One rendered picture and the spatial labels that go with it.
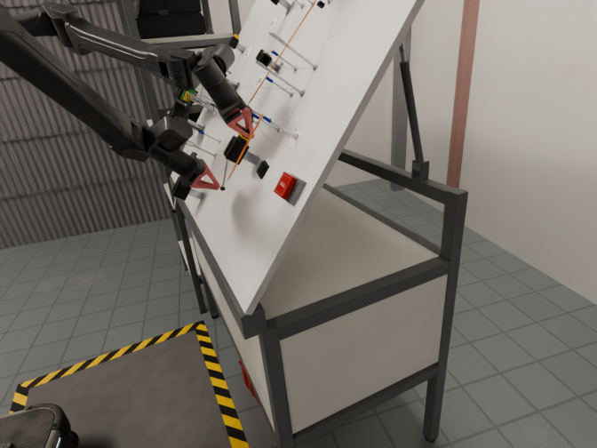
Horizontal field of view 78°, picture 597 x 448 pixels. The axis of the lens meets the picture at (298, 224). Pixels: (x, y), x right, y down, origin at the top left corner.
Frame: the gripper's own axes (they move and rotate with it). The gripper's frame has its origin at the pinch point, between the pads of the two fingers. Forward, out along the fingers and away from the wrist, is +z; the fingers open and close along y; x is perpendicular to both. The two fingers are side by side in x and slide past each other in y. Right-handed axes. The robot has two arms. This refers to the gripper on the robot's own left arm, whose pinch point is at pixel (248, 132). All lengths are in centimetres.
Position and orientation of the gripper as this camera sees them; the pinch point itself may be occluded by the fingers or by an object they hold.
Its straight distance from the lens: 100.1
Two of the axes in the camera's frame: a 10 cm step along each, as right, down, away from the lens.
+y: -3.1, -5.1, 8.1
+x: -8.3, 5.6, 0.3
